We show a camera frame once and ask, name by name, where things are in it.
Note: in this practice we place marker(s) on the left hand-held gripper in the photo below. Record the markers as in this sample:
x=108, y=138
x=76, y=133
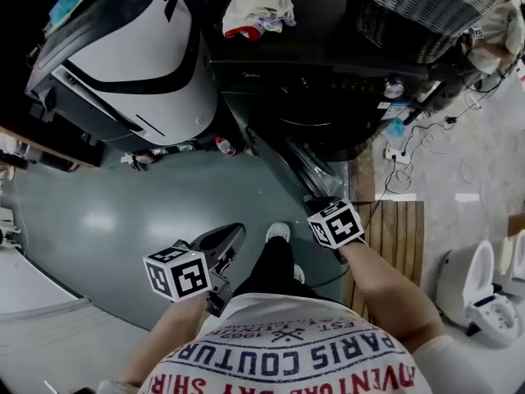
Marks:
x=180, y=271

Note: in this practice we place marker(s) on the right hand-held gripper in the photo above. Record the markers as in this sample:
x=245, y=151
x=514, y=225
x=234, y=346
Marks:
x=338, y=224

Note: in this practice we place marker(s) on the black washing machine door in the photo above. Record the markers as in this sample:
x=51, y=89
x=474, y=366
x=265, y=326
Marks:
x=316, y=170

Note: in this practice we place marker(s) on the person's right forearm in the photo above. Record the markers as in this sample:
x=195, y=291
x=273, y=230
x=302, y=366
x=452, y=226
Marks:
x=389, y=298

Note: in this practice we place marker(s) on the person's left forearm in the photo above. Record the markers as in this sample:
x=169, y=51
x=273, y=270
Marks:
x=172, y=331

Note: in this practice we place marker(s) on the black washing machine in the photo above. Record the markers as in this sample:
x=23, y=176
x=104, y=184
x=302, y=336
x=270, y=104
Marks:
x=328, y=76

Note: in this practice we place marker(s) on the person's white shoe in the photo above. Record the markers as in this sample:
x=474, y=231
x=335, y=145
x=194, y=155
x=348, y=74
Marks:
x=299, y=273
x=278, y=231

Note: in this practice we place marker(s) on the person's black trousers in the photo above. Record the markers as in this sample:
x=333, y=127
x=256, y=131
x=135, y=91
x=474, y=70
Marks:
x=275, y=269

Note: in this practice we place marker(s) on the wooden slatted mat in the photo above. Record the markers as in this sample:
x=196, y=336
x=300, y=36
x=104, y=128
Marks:
x=393, y=236

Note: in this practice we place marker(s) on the white power strip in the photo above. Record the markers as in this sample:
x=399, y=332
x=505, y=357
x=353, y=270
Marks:
x=395, y=154

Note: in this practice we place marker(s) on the red and white bottle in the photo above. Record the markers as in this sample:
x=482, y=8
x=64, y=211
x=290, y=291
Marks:
x=225, y=146

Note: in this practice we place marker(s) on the blue fluffy cloth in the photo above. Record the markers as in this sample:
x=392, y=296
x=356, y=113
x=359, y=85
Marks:
x=67, y=2
x=395, y=127

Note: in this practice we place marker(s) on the person in white t-shirt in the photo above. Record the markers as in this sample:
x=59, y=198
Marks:
x=287, y=343

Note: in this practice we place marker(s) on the black table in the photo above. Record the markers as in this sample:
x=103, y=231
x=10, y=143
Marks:
x=435, y=84

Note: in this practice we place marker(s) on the white crumpled garment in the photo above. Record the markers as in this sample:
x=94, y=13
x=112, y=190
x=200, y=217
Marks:
x=258, y=2

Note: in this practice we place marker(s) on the white and grey cleaning robot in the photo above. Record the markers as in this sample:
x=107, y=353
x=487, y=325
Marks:
x=135, y=47

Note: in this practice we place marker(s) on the woven laundry basket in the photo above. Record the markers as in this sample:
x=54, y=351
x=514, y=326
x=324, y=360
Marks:
x=410, y=10

